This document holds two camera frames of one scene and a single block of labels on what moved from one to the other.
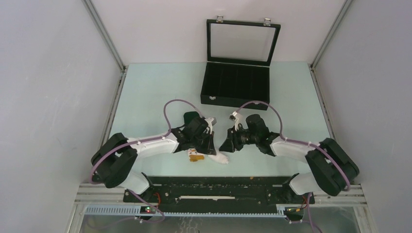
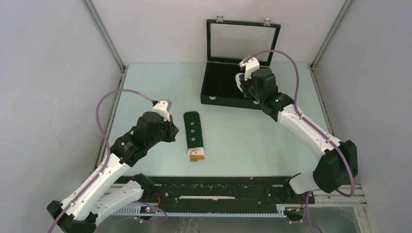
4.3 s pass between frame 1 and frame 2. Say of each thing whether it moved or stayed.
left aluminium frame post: stayed
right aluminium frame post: stayed
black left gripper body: moved
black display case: stayed
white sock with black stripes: moved
